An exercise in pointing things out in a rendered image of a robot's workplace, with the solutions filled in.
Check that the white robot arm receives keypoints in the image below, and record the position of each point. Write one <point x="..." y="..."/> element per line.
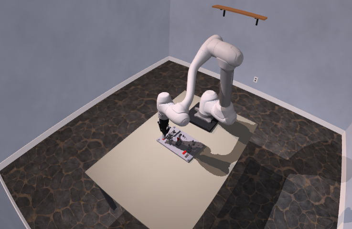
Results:
<point x="229" y="57"/>

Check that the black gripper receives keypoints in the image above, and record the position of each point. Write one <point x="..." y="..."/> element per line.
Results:
<point x="164" y="127"/>

